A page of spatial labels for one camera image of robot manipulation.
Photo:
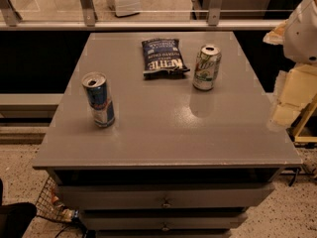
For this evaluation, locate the grey drawer cabinet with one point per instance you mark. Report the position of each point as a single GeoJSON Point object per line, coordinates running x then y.
{"type": "Point", "coordinates": [165, 130]}

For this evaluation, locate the blue kettle chips bag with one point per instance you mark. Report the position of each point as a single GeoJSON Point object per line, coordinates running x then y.
{"type": "Point", "coordinates": [163, 55]}

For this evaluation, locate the grey drawer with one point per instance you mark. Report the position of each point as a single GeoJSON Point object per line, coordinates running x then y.
{"type": "Point", "coordinates": [164, 196]}
{"type": "Point", "coordinates": [162, 220]}

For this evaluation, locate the wire mesh basket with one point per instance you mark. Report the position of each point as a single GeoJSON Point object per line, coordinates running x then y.
{"type": "Point", "coordinates": [50, 207]}

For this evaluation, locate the black chair corner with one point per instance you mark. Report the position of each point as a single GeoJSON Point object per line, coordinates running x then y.
{"type": "Point", "coordinates": [15, 218]}

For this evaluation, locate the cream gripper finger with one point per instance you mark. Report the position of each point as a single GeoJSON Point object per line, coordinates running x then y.
{"type": "Point", "coordinates": [276, 35]}
{"type": "Point", "coordinates": [293, 91]}

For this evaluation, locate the upper grey drawer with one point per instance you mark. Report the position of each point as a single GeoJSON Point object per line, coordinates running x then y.
{"type": "Point", "coordinates": [164, 196]}

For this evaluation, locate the lower grey drawer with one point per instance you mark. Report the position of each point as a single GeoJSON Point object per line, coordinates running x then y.
{"type": "Point", "coordinates": [162, 220]}

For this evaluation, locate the yellow frame stand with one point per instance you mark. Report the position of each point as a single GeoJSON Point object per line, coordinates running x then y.
{"type": "Point", "coordinates": [302, 133]}

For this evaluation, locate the blue silver redbull can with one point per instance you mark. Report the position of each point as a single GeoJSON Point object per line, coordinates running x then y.
{"type": "Point", "coordinates": [99, 98]}

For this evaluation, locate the green white 7up can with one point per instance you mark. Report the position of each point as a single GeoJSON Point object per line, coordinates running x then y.
{"type": "Point", "coordinates": [207, 66]}

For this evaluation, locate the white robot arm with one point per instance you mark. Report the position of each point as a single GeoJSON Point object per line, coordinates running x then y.
{"type": "Point", "coordinates": [300, 35]}

